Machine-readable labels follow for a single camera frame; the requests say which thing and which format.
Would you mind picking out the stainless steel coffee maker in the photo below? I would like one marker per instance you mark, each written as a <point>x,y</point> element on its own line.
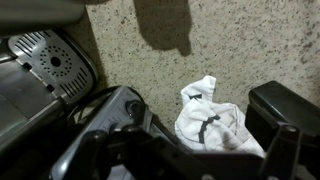
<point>33,100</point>

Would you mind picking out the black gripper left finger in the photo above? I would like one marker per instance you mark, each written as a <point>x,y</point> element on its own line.
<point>148,120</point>

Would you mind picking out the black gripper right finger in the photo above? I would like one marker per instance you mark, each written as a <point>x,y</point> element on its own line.
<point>280,103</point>

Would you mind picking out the white cloth black stripes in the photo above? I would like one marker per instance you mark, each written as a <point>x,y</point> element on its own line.
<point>220,130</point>

